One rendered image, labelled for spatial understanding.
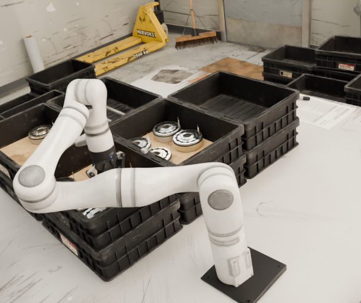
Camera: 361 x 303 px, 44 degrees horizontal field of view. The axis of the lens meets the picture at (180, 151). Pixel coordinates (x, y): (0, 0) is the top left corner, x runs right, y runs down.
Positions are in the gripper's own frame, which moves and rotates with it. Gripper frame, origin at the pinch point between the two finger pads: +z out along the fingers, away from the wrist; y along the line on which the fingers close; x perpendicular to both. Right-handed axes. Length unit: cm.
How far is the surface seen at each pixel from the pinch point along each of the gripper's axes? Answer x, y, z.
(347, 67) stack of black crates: 13, 186, 33
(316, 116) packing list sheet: -18, 93, 15
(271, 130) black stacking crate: -22, 54, 1
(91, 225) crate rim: -17.9, -19.2, -6.6
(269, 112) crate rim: -23, 51, -7
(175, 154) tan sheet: -2.9, 25.6, 2.3
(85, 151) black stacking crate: 18.6, 4.8, -3.1
